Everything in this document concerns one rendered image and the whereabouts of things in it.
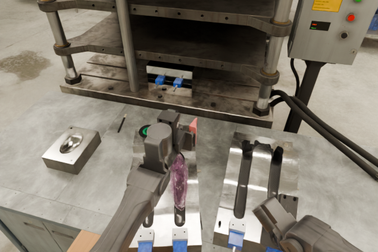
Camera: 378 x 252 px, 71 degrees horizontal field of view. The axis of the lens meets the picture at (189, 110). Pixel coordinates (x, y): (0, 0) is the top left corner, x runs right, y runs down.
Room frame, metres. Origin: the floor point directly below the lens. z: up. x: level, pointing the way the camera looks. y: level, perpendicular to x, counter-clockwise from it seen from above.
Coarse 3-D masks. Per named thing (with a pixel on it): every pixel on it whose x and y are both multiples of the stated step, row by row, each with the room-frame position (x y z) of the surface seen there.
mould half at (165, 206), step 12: (192, 156) 0.73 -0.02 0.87; (192, 168) 0.66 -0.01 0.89; (192, 180) 0.59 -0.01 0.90; (168, 192) 0.55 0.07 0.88; (192, 192) 0.55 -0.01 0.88; (168, 204) 0.51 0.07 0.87; (192, 204) 0.51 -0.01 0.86; (156, 216) 0.47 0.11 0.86; (168, 216) 0.47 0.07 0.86; (192, 216) 0.47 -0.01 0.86; (144, 228) 0.43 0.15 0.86; (156, 228) 0.43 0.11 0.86; (168, 228) 0.43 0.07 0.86; (192, 228) 0.43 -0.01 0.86; (156, 240) 0.39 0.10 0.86; (168, 240) 0.39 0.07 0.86; (192, 240) 0.39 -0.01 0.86
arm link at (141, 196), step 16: (144, 176) 0.36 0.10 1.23; (160, 176) 0.36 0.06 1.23; (128, 192) 0.32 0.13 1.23; (144, 192) 0.32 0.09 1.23; (128, 208) 0.28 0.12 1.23; (144, 208) 0.29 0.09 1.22; (112, 224) 0.25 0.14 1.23; (128, 224) 0.25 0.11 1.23; (112, 240) 0.22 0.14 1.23; (128, 240) 0.23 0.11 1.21
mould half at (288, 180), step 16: (240, 144) 0.74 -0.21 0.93; (272, 144) 0.81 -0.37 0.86; (288, 144) 0.81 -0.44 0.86; (240, 160) 0.67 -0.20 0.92; (256, 160) 0.66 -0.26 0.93; (288, 160) 0.65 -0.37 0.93; (256, 176) 0.61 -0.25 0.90; (288, 176) 0.60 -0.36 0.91; (224, 192) 0.55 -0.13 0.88; (256, 192) 0.55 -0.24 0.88; (288, 192) 0.55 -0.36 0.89; (224, 208) 0.48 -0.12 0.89; (224, 224) 0.43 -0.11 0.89; (256, 224) 0.43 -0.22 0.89; (224, 240) 0.40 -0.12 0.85; (256, 240) 0.38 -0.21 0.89
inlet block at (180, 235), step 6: (174, 228) 0.42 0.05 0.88; (180, 228) 0.42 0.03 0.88; (186, 228) 0.42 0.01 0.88; (174, 234) 0.40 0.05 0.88; (180, 234) 0.40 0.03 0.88; (186, 234) 0.40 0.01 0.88; (174, 240) 0.38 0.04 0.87; (180, 240) 0.38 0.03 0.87; (186, 240) 0.39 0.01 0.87; (174, 246) 0.37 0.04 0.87; (180, 246) 0.37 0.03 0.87; (186, 246) 0.37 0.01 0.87
